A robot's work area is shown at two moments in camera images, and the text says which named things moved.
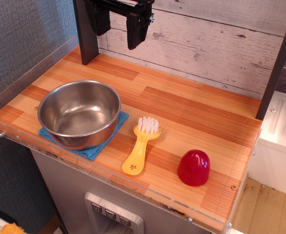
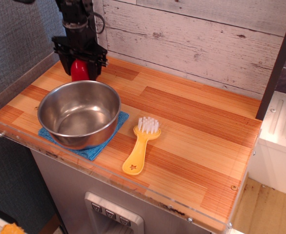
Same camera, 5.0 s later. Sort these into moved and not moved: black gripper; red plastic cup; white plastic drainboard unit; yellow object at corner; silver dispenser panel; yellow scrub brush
Moved: red plastic cup; black gripper
Not moved: yellow object at corner; silver dispenser panel; white plastic drainboard unit; yellow scrub brush
